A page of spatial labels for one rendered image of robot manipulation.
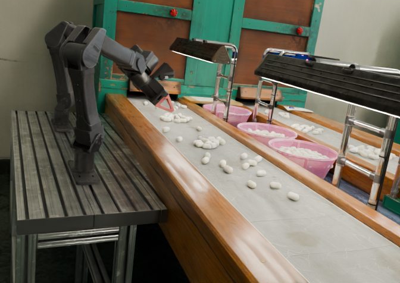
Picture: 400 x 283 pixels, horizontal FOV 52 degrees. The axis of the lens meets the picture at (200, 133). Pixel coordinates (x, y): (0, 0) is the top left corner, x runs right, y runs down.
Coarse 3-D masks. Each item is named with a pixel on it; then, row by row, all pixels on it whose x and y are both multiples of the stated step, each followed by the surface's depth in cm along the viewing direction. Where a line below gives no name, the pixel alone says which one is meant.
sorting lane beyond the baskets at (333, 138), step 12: (252, 108) 253; (264, 108) 259; (276, 108) 265; (288, 120) 229; (300, 120) 233; (324, 132) 209; (336, 132) 212; (336, 144) 184; (360, 144) 190; (360, 156) 168; (396, 156) 176
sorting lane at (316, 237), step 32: (160, 128) 172; (192, 128) 180; (192, 160) 135; (224, 160) 140; (224, 192) 111; (256, 192) 114; (288, 192) 117; (256, 224) 94; (288, 224) 96; (320, 224) 98; (352, 224) 101; (288, 256) 82; (320, 256) 83; (352, 256) 85; (384, 256) 87
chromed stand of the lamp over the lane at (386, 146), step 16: (336, 64) 109; (352, 64) 94; (352, 112) 116; (368, 128) 110; (384, 128) 105; (384, 144) 104; (384, 160) 104; (336, 176) 120; (368, 176) 109; (384, 176) 105
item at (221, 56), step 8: (176, 40) 213; (184, 40) 203; (192, 40) 193; (176, 48) 206; (184, 48) 196; (192, 48) 187; (200, 48) 179; (208, 48) 171; (216, 48) 165; (224, 48) 162; (192, 56) 183; (200, 56) 174; (208, 56) 166; (216, 56) 161; (224, 56) 163
